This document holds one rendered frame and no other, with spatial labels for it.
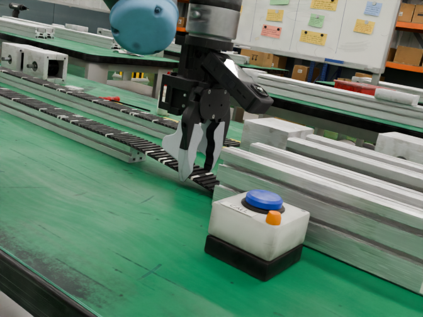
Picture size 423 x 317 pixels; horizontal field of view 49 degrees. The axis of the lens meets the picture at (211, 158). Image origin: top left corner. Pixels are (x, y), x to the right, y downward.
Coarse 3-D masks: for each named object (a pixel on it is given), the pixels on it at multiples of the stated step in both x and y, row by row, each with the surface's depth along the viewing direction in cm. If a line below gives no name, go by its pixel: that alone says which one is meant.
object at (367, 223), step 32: (224, 160) 64; (256, 160) 60; (288, 160) 65; (224, 192) 63; (288, 192) 57; (320, 192) 55; (352, 192) 53; (384, 192) 58; (416, 192) 57; (320, 224) 56; (352, 224) 53; (384, 224) 51; (416, 224) 49; (352, 256) 53; (384, 256) 51; (416, 256) 49; (416, 288) 49
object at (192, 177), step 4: (192, 172) 71; (196, 172) 72; (200, 172) 72; (204, 172) 73; (208, 172) 74; (192, 176) 70; (196, 176) 70; (200, 176) 71; (204, 176) 72; (208, 176) 72; (192, 180) 70
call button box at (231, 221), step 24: (216, 216) 49; (240, 216) 47; (264, 216) 47; (288, 216) 49; (216, 240) 50; (240, 240) 48; (264, 240) 46; (288, 240) 48; (240, 264) 48; (264, 264) 46; (288, 264) 50
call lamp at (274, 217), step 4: (272, 212) 46; (276, 212) 46; (268, 216) 46; (272, 216) 46; (276, 216) 45; (280, 216) 46; (268, 220) 46; (272, 220) 45; (276, 220) 45; (280, 220) 46; (272, 224) 46; (276, 224) 46
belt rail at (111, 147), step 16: (0, 96) 100; (16, 112) 97; (32, 112) 94; (48, 128) 91; (64, 128) 89; (80, 128) 85; (96, 144) 83; (112, 144) 80; (128, 160) 78; (144, 160) 81
